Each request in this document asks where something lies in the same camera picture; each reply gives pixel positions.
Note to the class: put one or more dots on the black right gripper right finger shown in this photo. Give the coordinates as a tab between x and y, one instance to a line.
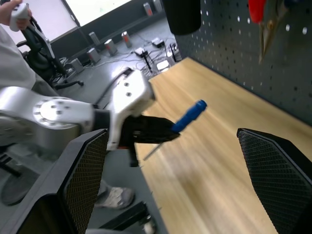
280	182

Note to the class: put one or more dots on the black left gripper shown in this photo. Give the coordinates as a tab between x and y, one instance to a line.
130	131

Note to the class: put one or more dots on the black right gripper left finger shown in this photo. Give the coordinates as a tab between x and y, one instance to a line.
83	170

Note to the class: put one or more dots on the white handheld controller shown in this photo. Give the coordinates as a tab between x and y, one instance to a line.
19	12

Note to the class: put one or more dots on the grey pegboard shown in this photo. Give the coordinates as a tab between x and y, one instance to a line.
243	61

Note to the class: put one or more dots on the person's bare hand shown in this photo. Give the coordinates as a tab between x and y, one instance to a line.
6	12

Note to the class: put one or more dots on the black table leg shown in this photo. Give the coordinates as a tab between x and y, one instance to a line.
122	217

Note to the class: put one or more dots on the white power adapter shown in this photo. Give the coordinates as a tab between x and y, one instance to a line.
140	51
162	65

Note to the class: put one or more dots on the dark round floor base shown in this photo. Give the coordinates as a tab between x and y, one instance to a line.
17	187

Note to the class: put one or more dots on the grey power adapter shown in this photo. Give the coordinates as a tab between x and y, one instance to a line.
158	42

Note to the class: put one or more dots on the silver metal canister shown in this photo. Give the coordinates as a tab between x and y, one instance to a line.
126	39
111	47
77	65
157	6
147	9
93	37
93	55

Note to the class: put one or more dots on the black plastic cup holder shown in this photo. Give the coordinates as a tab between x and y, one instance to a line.
182	17

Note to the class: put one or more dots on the black office chair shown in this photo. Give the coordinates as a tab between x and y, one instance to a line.
41	53

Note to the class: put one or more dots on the person in grey clothes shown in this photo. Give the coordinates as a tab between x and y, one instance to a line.
14	65

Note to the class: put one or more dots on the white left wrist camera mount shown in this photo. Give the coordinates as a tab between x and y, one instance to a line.
129	92

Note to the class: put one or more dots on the white board with black frame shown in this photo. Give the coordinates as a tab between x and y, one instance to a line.
97	9

